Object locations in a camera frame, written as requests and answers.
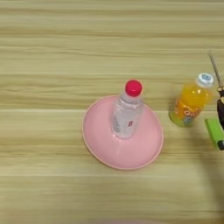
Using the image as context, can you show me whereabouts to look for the clear water bottle red cap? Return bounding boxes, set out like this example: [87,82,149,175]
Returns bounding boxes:
[109,79,144,140]

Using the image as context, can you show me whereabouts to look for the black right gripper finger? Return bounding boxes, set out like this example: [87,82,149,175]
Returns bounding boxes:
[216,97,224,151]

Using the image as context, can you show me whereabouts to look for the pink round plate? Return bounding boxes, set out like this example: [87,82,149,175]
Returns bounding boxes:
[81,94,165,171]

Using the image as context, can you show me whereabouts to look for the orange juice bottle white cap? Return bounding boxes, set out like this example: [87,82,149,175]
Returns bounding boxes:
[168,72,214,128]

